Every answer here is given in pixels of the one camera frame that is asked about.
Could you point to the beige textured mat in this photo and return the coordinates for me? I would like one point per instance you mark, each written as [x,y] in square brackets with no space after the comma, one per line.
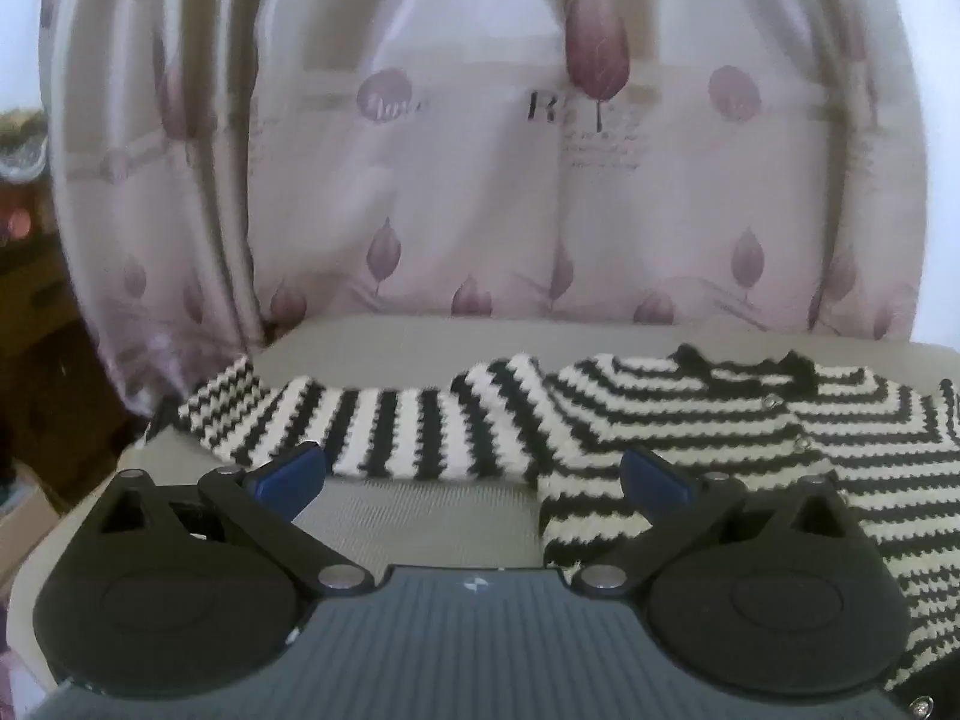
[420,517]

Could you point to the black white striped knit sweater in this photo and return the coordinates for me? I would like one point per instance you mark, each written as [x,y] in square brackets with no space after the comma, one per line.
[675,420]

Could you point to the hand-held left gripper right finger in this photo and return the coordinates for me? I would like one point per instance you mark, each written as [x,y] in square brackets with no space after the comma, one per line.
[649,481]

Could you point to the brown wooden furniture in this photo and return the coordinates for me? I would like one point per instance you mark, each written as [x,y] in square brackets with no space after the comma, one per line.
[52,360]

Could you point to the pink leaf print curtain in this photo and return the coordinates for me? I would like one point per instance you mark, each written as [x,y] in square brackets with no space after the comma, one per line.
[480,165]

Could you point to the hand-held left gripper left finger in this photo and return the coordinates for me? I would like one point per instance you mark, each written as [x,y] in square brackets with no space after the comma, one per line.
[291,474]

